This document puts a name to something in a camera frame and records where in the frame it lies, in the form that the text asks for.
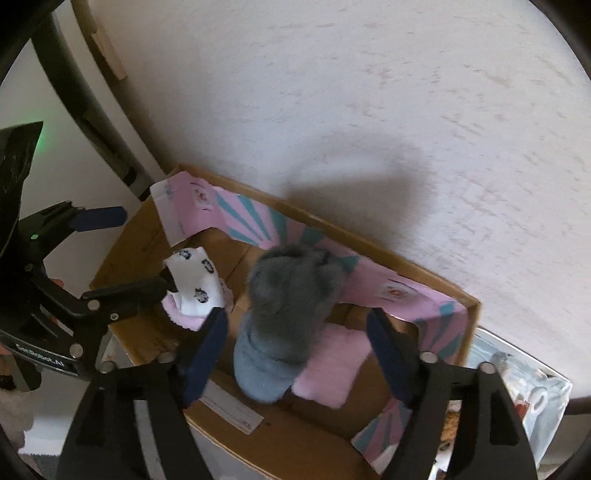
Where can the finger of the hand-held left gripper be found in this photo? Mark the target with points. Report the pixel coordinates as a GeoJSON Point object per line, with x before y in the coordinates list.
{"type": "Point", "coordinates": [99, 218]}
{"type": "Point", "coordinates": [129, 297]}

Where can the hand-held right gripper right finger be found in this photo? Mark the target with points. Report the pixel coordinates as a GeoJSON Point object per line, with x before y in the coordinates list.
{"type": "Point", "coordinates": [392, 362]}

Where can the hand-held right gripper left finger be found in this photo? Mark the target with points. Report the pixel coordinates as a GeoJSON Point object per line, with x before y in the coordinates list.
{"type": "Point", "coordinates": [205, 355]}

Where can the white printed fuzzy sock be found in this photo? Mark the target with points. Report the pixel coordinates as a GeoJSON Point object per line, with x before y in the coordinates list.
{"type": "Point", "coordinates": [198, 277]}

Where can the grey fuzzy sock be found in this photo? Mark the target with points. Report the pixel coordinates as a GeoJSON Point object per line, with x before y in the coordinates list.
{"type": "Point", "coordinates": [286, 314]}

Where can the brown cardboard box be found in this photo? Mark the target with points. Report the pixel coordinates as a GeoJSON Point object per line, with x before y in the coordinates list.
{"type": "Point", "coordinates": [295, 443]}

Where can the pink fuzzy cloth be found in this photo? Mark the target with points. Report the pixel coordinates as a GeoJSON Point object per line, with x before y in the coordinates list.
{"type": "Point", "coordinates": [337, 364]}

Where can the white shipping label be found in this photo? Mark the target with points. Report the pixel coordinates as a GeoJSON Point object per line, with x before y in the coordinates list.
{"type": "Point", "coordinates": [233, 410]}

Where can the pink teal striped cloth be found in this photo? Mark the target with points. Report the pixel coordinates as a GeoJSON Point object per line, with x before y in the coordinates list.
{"type": "Point", "coordinates": [258, 221]}

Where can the clear plastic bag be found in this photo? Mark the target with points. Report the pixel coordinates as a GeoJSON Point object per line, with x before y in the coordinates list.
{"type": "Point", "coordinates": [549, 401]}

